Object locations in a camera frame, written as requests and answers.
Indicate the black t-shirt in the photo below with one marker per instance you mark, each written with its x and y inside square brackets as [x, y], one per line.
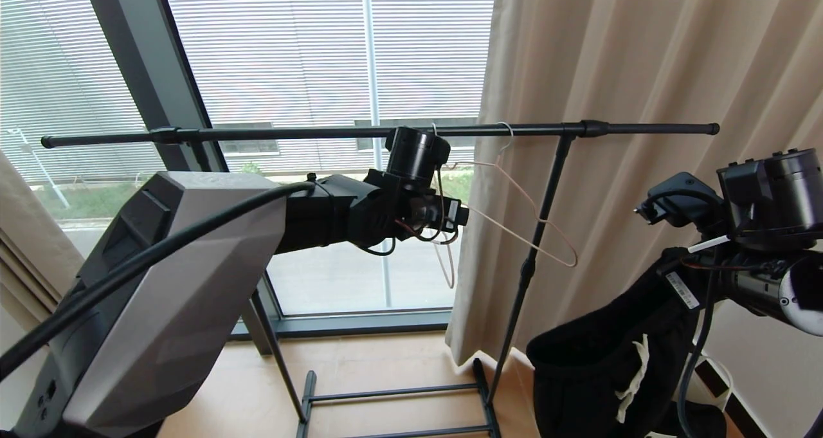
[704, 425]

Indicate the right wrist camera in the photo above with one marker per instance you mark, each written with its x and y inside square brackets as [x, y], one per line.
[681, 197]

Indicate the beige curtain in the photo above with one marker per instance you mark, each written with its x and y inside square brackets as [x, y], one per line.
[32, 232]
[643, 58]

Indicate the black shorts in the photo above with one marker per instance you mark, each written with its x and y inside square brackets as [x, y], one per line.
[578, 374]

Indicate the white laundry basket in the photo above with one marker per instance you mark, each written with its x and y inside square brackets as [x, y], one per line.
[730, 383]

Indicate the window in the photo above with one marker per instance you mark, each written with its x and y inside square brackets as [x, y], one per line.
[289, 52]

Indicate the black clothes rack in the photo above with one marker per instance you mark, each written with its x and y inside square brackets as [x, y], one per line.
[591, 128]

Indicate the pink clothes hanger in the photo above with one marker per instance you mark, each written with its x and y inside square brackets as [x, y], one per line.
[514, 236]
[453, 267]

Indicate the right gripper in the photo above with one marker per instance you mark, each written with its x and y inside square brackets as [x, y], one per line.
[685, 290]

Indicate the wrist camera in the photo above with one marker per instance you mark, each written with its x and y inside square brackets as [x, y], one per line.
[681, 197]
[453, 213]

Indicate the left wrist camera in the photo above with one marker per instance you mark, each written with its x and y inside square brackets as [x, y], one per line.
[453, 213]

